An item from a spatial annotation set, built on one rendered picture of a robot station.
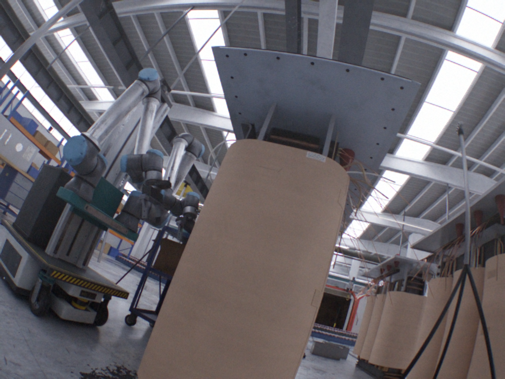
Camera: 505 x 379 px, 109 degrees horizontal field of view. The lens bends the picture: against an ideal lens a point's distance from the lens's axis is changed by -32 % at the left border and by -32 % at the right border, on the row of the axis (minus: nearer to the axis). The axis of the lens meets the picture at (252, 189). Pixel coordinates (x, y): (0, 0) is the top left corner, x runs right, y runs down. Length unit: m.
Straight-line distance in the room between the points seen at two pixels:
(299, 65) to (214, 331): 0.90
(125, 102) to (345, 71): 1.13
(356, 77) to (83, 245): 1.84
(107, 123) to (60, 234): 0.75
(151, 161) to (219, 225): 0.63
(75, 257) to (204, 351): 1.37
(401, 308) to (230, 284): 2.91
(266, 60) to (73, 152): 1.01
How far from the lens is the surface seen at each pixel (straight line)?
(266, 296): 0.72
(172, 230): 2.21
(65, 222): 1.77
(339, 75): 0.99
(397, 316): 3.46
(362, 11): 4.56
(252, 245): 0.75
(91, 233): 1.92
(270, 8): 9.73
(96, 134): 1.49
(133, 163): 1.33
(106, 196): 1.86
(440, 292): 2.50
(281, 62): 1.01
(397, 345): 3.48
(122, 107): 1.54
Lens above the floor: 0.58
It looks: 23 degrees up
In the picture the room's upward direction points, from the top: 21 degrees clockwise
